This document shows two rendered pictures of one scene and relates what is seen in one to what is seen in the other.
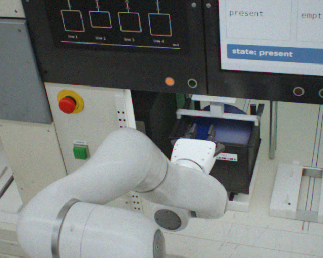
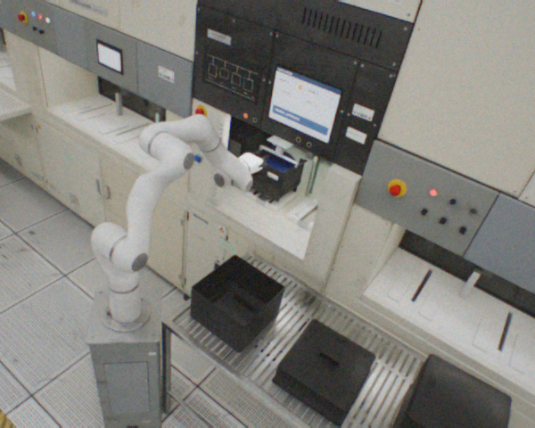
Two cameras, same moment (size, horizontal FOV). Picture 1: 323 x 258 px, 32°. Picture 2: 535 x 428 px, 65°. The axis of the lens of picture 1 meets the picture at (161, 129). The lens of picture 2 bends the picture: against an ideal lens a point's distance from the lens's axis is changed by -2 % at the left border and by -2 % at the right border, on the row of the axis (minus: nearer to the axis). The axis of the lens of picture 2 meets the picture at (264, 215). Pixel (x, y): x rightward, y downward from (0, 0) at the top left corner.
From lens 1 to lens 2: 0.75 m
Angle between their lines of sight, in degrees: 7
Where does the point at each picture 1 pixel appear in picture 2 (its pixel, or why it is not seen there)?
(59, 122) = not seen: hidden behind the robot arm
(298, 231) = (294, 229)
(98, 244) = (165, 147)
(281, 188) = (299, 208)
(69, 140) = not seen: hidden behind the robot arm
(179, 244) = (232, 211)
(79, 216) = (163, 135)
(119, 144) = (195, 118)
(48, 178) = not seen: hidden behind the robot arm
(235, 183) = (273, 193)
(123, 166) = (192, 127)
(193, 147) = (251, 158)
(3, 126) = (168, 114)
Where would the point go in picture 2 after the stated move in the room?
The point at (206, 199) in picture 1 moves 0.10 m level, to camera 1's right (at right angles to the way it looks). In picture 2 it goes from (236, 173) to (259, 179)
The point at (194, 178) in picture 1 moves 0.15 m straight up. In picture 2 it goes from (234, 161) to (238, 127)
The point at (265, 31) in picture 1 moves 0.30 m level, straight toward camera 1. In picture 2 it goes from (290, 103) to (253, 129)
